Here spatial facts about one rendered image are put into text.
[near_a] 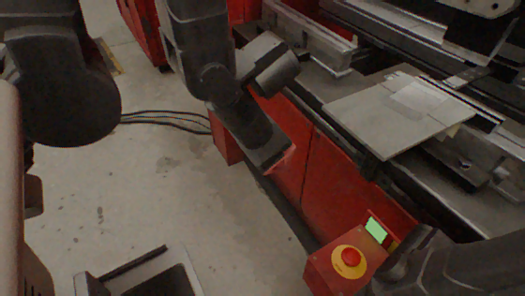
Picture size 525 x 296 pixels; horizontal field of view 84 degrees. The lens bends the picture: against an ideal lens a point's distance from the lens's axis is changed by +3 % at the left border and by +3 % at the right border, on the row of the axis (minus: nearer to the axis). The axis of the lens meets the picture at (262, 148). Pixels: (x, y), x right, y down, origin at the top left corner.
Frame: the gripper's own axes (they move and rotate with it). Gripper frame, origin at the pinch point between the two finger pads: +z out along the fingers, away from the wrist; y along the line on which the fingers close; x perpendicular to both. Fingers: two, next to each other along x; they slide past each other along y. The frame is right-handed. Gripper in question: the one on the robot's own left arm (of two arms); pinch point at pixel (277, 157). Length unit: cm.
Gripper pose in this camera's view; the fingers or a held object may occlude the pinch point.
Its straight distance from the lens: 51.7
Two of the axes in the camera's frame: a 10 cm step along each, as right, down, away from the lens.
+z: 3.9, 4.6, 8.0
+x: -7.7, 6.4, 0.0
